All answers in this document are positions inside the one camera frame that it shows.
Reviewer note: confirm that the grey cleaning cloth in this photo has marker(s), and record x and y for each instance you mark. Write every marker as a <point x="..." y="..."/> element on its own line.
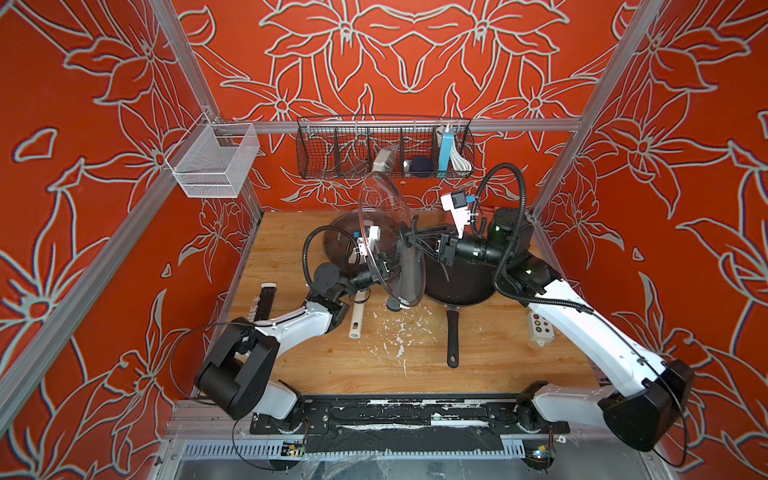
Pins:
<point x="407" y="275"/>

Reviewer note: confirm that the white wire mesh basket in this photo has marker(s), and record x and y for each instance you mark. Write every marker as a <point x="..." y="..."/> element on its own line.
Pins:
<point x="213" y="161"/>

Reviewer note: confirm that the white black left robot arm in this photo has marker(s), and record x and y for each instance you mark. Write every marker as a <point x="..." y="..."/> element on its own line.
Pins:
<point x="236" y="373"/>

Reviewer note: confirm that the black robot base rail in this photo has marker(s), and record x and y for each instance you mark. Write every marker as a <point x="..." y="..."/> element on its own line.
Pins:
<point x="412" y="424"/>

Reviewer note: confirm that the white button control box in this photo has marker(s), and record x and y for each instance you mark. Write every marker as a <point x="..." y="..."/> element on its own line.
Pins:
<point x="541" y="332"/>

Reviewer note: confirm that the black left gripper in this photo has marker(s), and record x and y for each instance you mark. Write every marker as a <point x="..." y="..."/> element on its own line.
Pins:
<point x="379" y="272"/>

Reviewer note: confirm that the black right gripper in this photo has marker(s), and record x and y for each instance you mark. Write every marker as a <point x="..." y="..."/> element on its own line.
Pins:
<point x="449" y="249"/>

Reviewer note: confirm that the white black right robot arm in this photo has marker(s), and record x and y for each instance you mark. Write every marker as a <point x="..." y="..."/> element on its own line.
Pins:
<point x="646" y="395"/>

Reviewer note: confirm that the dark blue round object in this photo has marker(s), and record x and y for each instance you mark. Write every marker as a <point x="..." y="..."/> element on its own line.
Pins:
<point x="421" y="167"/>

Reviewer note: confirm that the black lidded frying pan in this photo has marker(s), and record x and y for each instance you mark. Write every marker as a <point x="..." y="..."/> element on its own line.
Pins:
<point x="463" y="284"/>

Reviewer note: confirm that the glass lid with black knob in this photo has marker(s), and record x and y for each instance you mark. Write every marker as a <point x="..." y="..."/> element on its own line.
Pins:
<point x="381" y="203"/>

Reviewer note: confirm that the light blue box in basket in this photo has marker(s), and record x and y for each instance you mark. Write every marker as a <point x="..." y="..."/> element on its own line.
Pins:
<point x="446" y="145"/>

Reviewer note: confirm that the brown pan with cream handle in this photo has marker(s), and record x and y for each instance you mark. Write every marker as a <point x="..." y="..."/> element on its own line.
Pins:
<point x="343" y="253"/>

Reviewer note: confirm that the black wire wall basket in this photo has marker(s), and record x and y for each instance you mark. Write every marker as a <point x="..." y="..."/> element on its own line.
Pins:
<point x="350" y="147"/>

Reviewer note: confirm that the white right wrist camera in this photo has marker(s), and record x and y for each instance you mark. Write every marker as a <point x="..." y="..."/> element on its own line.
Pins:
<point x="458" y="205"/>

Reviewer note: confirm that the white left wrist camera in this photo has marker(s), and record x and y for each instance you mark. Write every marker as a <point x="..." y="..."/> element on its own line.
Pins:
<point x="368" y="240"/>

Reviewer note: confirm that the silver packet in basket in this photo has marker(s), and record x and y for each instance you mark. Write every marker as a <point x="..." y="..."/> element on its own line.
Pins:
<point x="386" y="160"/>

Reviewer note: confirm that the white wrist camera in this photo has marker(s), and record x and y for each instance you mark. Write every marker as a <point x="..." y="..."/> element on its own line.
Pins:
<point x="368" y="240"/>
<point x="458" y="205"/>

